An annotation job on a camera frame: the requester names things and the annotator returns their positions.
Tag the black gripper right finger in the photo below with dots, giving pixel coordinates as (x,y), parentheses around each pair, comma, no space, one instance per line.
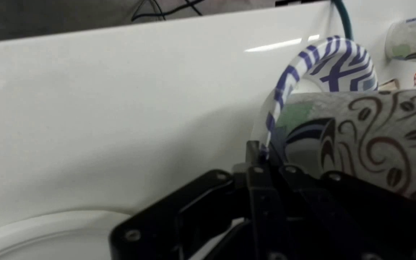
(361,225)

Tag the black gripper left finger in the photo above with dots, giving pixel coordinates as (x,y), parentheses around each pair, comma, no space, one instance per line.
(169,225)

